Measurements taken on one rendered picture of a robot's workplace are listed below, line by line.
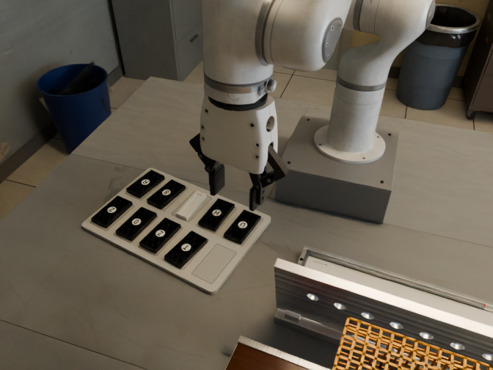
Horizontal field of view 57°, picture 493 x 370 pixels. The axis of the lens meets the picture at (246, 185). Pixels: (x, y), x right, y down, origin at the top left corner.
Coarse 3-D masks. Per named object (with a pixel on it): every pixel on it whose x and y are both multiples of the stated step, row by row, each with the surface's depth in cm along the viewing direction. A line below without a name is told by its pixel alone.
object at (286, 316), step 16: (336, 256) 104; (384, 272) 101; (464, 304) 95; (288, 320) 92; (304, 320) 92; (320, 336) 90; (336, 336) 89; (352, 336) 89; (368, 352) 87; (400, 352) 87
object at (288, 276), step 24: (288, 264) 79; (288, 288) 83; (312, 288) 79; (336, 288) 76; (360, 288) 75; (312, 312) 87; (336, 312) 83; (360, 312) 79; (384, 312) 76; (408, 312) 72; (432, 312) 71; (408, 336) 79; (432, 336) 76; (456, 336) 72; (480, 336) 69; (480, 360) 75
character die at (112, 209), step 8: (112, 200) 119; (120, 200) 119; (128, 200) 118; (104, 208) 116; (112, 208) 116; (120, 208) 116; (96, 216) 115; (104, 216) 114; (112, 216) 115; (104, 224) 112
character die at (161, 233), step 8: (160, 224) 113; (168, 224) 112; (176, 224) 113; (152, 232) 110; (160, 232) 110; (168, 232) 110; (176, 232) 111; (144, 240) 108; (152, 240) 109; (160, 240) 109; (168, 240) 109; (152, 248) 106; (160, 248) 107
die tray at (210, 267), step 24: (120, 192) 123; (192, 192) 123; (120, 216) 116; (168, 216) 116; (192, 216) 116; (264, 216) 116; (120, 240) 110; (216, 240) 110; (168, 264) 104; (192, 264) 104; (216, 264) 104; (216, 288) 99
